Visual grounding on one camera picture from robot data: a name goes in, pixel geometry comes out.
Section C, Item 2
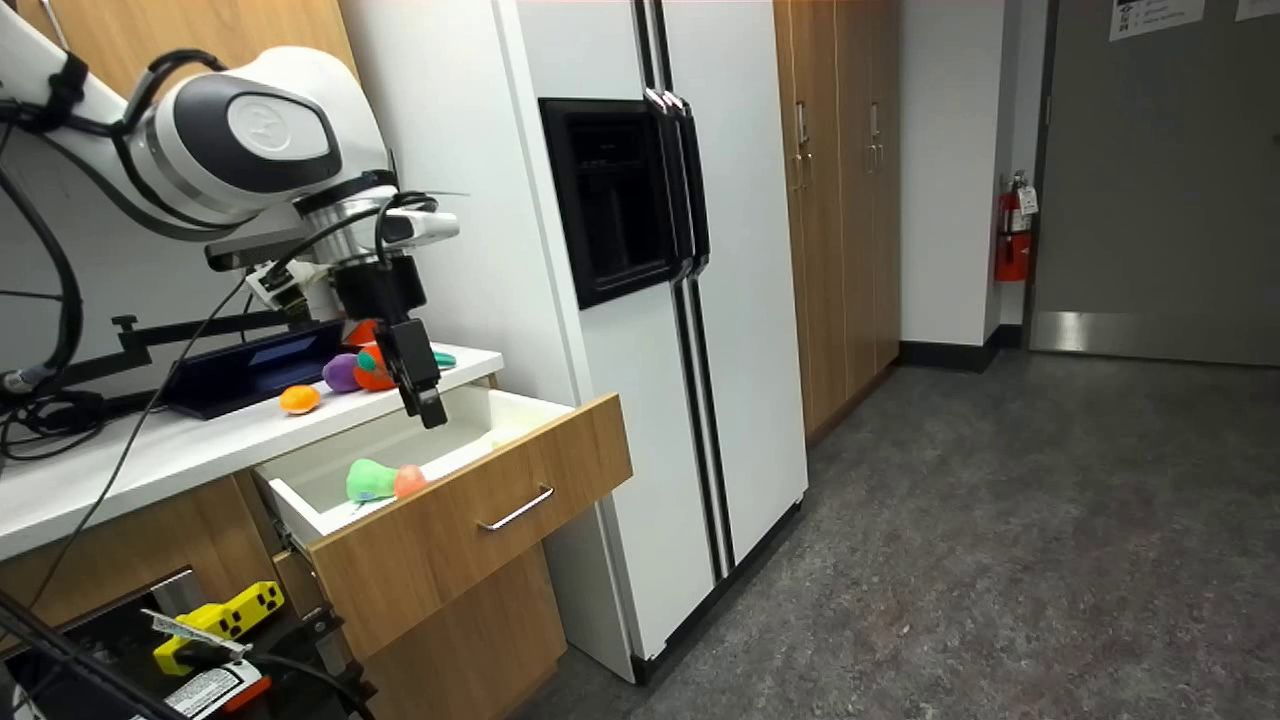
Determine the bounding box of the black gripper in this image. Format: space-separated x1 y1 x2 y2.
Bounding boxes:
329 254 454 431

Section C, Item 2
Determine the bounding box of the white drawer with wooden front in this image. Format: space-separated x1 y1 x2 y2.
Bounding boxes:
252 380 636 663

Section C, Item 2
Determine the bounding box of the purple toy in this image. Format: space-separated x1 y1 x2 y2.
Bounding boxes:
319 346 363 398

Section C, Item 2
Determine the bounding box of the yellow-green plush toy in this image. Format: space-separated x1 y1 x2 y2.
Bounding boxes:
343 456 400 506

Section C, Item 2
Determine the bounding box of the small yellow-orange toy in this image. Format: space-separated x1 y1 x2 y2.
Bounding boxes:
276 380 329 421

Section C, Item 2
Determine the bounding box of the black flat tray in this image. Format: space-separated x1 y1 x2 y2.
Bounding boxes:
160 320 347 421

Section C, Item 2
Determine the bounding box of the black mounting rod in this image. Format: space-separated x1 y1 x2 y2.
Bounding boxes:
53 309 314 393

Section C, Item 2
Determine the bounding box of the black refrigerator dispenser panel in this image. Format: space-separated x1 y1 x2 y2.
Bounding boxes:
536 86 716 317

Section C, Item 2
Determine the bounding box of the wooden cabinet door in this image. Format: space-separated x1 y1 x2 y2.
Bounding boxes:
362 540 574 720

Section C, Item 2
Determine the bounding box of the yellow black power tool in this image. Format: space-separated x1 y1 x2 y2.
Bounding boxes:
150 577 287 679

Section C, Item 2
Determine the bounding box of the wooden side cabinet panel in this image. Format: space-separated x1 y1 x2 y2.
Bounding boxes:
0 473 279 634

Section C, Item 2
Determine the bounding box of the white double-door refrigerator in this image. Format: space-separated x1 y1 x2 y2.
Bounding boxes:
337 0 818 686

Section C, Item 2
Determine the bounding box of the white red device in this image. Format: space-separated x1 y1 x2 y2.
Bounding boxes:
160 654 276 720

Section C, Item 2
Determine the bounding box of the black diagonal bar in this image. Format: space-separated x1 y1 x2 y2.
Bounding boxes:
0 593 158 720

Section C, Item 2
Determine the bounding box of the tall wooden cabinet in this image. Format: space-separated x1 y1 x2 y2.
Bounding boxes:
770 0 910 444

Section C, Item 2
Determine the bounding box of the red fire extinguisher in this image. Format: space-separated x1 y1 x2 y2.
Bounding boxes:
987 168 1045 286

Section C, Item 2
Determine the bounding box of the grey door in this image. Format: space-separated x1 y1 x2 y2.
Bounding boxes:
1026 0 1280 371

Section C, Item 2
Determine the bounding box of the large white paper sign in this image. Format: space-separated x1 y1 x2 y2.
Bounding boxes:
1106 0 1214 44

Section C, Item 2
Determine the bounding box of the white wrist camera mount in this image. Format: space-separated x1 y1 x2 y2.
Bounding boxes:
203 201 463 320

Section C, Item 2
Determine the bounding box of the silver drawer handle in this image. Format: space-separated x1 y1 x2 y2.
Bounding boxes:
476 485 561 540

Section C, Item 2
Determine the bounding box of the thin black hanging cable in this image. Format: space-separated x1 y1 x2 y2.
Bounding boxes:
23 264 263 612

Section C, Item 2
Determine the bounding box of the black cable bundle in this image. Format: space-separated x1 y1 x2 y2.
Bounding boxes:
0 363 125 466

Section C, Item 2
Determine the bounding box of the wooden wall cabinet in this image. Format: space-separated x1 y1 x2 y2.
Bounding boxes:
13 0 362 99

